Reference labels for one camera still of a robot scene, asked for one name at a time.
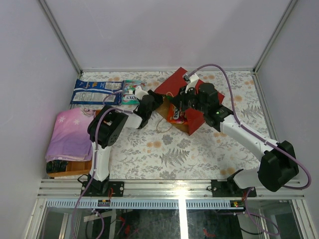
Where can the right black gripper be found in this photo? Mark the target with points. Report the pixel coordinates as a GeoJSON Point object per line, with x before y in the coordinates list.
{"type": "Point", "coordinates": [181, 98]}

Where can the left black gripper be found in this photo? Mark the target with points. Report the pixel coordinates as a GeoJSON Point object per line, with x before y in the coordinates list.
{"type": "Point", "coordinates": [154, 97]}

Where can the orange candy bag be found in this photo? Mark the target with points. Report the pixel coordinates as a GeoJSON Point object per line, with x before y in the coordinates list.
{"type": "Point", "coordinates": [175, 115]}

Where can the green Fox's candy bag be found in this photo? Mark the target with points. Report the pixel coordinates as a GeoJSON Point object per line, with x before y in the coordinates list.
{"type": "Point", "coordinates": [128, 97]}

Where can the blue chips bag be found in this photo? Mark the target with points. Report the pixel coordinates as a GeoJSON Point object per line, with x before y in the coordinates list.
{"type": "Point", "coordinates": [97, 93]}

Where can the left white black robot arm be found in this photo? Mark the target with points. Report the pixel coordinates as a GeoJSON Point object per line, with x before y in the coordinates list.
{"type": "Point", "coordinates": [104, 131]}

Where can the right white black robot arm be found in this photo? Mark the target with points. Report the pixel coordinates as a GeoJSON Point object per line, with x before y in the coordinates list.
{"type": "Point", "coordinates": [277, 166]}

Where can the floral table mat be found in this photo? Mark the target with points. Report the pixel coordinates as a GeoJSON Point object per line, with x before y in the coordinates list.
{"type": "Point", "coordinates": [161, 151]}

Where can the pink folded cloth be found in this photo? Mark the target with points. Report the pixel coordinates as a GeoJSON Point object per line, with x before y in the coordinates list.
{"type": "Point", "coordinates": [70, 140]}

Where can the wooden organizer tray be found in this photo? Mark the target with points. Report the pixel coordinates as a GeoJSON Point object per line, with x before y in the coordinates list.
{"type": "Point", "coordinates": [59, 168]}

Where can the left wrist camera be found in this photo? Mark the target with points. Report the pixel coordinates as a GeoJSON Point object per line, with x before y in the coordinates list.
{"type": "Point", "coordinates": [137, 93]}

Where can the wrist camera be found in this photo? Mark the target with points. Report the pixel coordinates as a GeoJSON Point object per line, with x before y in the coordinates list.
{"type": "Point", "coordinates": [137, 93]}
{"type": "Point", "coordinates": [191, 80]}

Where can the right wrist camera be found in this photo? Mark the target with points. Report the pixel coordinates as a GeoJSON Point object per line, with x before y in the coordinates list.
{"type": "Point", "coordinates": [191, 80]}

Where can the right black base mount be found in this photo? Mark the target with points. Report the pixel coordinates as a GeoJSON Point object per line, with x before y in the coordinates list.
{"type": "Point", "coordinates": [227, 189]}

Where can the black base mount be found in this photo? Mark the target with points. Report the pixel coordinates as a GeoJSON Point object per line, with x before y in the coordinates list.
{"type": "Point", "coordinates": [227, 189]}
{"type": "Point", "coordinates": [105, 189]}

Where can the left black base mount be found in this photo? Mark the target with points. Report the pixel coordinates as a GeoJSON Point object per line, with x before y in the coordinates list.
{"type": "Point", "coordinates": [105, 189]}

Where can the white slotted cable duct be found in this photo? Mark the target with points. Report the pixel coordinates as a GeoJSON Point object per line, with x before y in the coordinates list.
{"type": "Point", "coordinates": [145, 204]}

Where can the aluminium front rail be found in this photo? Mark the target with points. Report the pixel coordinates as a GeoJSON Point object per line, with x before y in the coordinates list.
{"type": "Point", "coordinates": [156, 189]}

